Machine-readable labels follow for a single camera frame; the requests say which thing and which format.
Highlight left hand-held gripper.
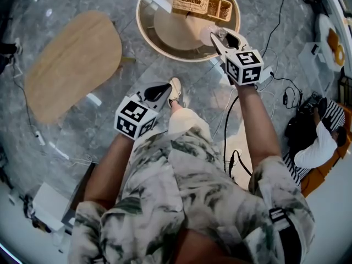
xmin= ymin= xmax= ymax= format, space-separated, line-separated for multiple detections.
xmin=114 ymin=81 xmax=173 ymax=141

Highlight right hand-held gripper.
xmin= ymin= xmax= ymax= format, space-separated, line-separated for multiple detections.
xmin=210 ymin=29 xmax=265 ymax=86

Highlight person's right forearm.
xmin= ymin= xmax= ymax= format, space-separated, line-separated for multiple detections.
xmin=236 ymin=84 xmax=282 ymax=170

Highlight person's left forearm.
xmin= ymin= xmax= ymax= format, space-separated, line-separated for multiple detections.
xmin=84 ymin=133 xmax=135 ymax=210

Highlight round glass coffee table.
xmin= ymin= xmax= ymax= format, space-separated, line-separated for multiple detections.
xmin=136 ymin=0 xmax=241 ymax=63

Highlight white sneaker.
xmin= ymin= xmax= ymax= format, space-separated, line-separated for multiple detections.
xmin=167 ymin=77 xmax=183 ymax=107

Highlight beige shorts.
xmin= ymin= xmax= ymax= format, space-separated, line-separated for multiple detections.
xmin=167 ymin=107 xmax=213 ymax=140

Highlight woven wicker basket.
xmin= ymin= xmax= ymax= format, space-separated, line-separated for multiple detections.
xmin=172 ymin=0 xmax=233 ymax=23

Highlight oval wooden table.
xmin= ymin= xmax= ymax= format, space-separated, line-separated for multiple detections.
xmin=24 ymin=10 xmax=136 ymax=125

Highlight white oval side table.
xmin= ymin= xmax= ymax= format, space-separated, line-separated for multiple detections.
xmin=315 ymin=14 xmax=347 ymax=73

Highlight white green patterned shirt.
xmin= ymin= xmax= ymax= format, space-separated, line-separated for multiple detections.
xmin=68 ymin=125 xmax=316 ymax=264

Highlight black headset bundle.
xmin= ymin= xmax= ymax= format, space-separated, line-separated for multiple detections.
xmin=299 ymin=92 xmax=328 ymax=117

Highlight white cabinet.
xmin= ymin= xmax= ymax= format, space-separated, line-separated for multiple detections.
xmin=310 ymin=0 xmax=352 ymax=38

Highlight dark wooden side table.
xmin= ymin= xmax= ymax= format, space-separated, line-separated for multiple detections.
xmin=62 ymin=162 xmax=97 ymax=231

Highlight black white striped cloth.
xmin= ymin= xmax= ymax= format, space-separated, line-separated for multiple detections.
xmin=283 ymin=100 xmax=347 ymax=189

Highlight white box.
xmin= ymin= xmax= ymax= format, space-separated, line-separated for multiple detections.
xmin=32 ymin=181 xmax=73 ymax=232

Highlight thin black wall cable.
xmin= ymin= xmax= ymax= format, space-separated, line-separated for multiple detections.
xmin=261 ymin=0 xmax=293 ymax=60

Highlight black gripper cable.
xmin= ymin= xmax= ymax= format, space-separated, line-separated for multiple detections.
xmin=223 ymin=94 xmax=253 ymax=178

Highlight black cable with inline adapter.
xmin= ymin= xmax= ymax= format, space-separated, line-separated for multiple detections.
xmin=282 ymin=86 xmax=304 ymax=110

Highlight thin white tangled cable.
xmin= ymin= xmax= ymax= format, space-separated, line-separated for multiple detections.
xmin=68 ymin=154 xmax=96 ymax=168

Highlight black metal frame rack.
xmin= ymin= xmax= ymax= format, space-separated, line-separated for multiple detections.
xmin=337 ymin=67 xmax=352 ymax=105

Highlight black chest strap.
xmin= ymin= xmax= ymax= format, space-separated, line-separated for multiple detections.
xmin=268 ymin=207 xmax=303 ymax=264

